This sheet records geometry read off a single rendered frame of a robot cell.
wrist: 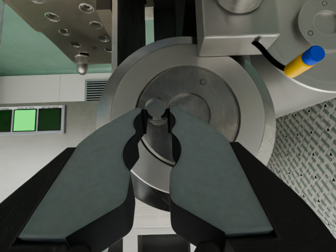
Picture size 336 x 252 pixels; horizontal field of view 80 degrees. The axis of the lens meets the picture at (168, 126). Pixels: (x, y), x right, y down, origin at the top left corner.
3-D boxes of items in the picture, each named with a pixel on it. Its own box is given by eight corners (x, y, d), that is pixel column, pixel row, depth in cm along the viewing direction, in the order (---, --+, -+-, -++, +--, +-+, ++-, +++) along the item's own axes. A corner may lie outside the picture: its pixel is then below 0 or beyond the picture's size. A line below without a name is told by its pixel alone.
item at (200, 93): (246, 162, 14) (139, 171, 14) (237, 161, 16) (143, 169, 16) (232, 61, 15) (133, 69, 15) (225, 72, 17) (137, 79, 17)
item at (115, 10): (118, -126, 21) (117, 40, 18) (145, 22, 44) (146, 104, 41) (113, -126, 21) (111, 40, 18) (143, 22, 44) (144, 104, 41)
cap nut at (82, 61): (87, 54, 49) (86, 71, 48) (92, 60, 53) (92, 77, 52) (72, 54, 49) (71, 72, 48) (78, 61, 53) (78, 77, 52)
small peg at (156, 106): (164, 93, 12) (171, 115, 12) (165, 105, 15) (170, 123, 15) (141, 100, 12) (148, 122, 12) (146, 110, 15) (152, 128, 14)
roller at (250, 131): (290, 84, 15) (223, 227, 14) (214, 128, 41) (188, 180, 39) (156, 19, 16) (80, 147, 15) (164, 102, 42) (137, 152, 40)
